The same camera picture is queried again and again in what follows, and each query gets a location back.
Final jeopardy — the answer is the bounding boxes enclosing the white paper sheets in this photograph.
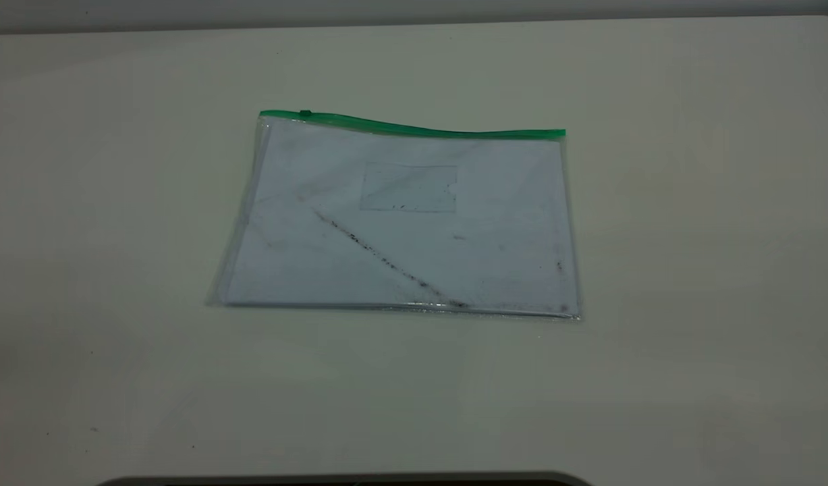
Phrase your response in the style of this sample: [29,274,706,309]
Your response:
[226,121,580,315]

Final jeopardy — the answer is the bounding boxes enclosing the dark grey rounded base plate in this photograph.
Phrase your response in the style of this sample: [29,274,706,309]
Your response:
[96,471,593,486]

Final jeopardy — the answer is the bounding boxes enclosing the clear plastic zip bag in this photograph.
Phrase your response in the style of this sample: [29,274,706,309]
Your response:
[206,109,582,321]

